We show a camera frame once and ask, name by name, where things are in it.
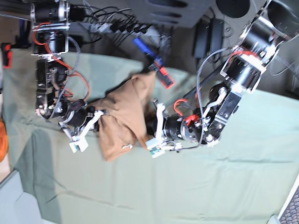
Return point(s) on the white power strip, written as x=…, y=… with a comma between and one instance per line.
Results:
x=127, y=28

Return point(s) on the white plastic bin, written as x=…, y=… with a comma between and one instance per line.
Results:
x=16, y=205

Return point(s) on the orange cloth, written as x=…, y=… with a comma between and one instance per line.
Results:
x=3, y=141

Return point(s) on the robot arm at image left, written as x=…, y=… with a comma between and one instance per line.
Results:
x=59, y=58

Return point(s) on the blue orange bar clamp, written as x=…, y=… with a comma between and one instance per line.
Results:
x=156, y=63

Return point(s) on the patterned chair seat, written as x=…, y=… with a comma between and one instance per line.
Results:
x=289, y=213

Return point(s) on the green table cloth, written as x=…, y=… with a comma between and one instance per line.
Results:
x=244, y=179

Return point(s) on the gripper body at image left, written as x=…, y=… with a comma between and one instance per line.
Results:
x=75, y=120

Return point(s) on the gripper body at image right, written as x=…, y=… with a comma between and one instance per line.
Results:
x=178, y=128

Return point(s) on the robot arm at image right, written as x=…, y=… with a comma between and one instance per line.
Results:
x=276, y=22

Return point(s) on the tan T-shirt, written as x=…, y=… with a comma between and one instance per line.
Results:
x=124, y=123

